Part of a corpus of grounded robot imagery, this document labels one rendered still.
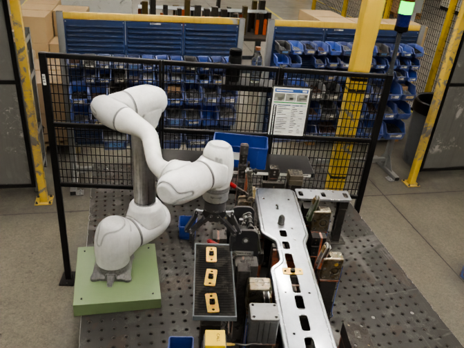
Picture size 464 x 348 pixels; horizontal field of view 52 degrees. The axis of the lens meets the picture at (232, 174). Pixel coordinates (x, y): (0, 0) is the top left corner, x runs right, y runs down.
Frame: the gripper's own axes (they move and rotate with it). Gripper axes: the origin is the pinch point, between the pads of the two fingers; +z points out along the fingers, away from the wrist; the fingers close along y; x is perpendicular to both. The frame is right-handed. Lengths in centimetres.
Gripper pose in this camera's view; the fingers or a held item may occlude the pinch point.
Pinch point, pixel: (211, 246)
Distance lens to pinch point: 173.0
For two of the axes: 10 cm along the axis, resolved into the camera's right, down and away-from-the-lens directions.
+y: 10.0, 0.5, 0.8
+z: -0.8, 8.7, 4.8
